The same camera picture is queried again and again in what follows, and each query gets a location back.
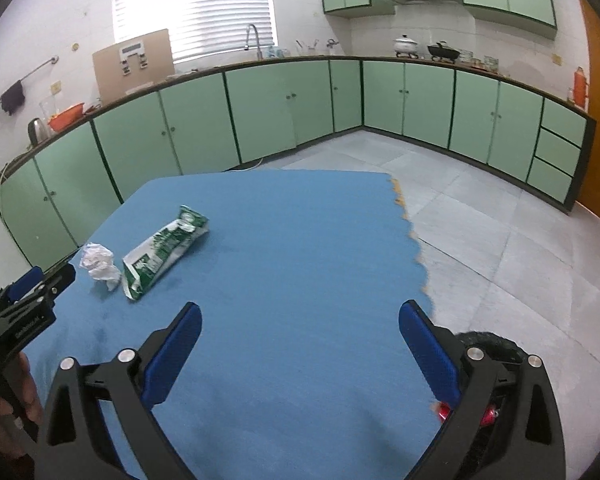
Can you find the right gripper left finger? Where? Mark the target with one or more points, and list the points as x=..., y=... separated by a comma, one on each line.
x=74, y=441

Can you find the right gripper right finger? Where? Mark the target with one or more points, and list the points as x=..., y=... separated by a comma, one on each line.
x=526, y=439

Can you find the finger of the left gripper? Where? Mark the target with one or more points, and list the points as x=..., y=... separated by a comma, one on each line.
x=20, y=288

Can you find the white tissue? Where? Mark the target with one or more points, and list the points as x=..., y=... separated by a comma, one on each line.
x=98, y=260

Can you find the green white milk carton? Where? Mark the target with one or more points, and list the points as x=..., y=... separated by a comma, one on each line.
x=146, y=263

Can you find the green lower kitchen cabinets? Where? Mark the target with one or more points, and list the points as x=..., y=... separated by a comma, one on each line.
x=53, y=198

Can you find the steel electric kettle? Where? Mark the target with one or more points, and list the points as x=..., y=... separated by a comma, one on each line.
x=37, y=131

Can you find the orange plastic basin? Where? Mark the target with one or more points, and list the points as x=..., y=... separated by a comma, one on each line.
x=62, y=120

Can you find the dark hanging towel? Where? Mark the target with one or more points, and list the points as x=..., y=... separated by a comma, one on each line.
x=12, y=99

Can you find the blue table cloth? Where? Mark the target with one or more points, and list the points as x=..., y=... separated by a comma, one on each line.
x=300, y=371

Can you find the brown cardboard box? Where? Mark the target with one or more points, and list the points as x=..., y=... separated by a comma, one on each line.
x=133, y=65

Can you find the window blinds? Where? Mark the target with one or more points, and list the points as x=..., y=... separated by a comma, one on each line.
x=198, y=27

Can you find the black wok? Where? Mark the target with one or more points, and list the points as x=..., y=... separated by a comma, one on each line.
x=441, y=52

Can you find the white cooking pot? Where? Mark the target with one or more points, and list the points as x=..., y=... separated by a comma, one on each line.
x=405, y=47

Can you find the metal towel rail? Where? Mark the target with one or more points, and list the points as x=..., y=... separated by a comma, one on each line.
x=50, y=61

